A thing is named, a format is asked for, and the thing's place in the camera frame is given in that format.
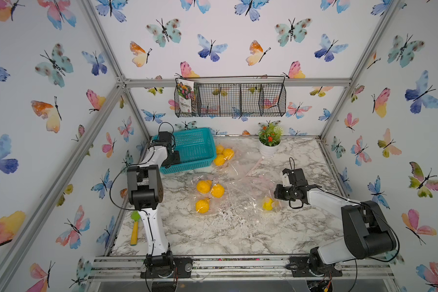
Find teal plastic basket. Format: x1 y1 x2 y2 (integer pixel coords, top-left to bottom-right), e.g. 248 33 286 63
160 128 217 175

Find yellow-green pear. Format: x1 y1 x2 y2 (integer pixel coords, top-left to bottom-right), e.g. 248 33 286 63
262 197 274 211

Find yellow green toy tool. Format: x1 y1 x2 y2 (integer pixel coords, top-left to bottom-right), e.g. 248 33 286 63
130 210 141 246

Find black wire wall basket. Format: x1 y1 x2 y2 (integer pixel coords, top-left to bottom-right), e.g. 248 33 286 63
174 75 287 120

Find clear zip-top bag with pears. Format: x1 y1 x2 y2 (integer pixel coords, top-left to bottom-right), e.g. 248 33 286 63
220 157 283 221

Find seed packet in basket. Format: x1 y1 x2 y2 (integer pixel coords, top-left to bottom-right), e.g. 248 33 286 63
176 79 195 114

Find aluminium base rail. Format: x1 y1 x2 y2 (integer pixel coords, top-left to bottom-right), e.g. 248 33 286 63
89 254 394 282

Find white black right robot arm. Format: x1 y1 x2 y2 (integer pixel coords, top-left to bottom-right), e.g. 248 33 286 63
274 169 400 268

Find clear bag of lemons front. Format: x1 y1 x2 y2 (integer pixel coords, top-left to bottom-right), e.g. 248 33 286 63
187 176 232 217

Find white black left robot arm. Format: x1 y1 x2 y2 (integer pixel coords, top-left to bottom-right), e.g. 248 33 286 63
127 131 179 270

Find white pot artificial plant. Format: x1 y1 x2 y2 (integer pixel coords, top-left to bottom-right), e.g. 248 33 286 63
258 120 283 158

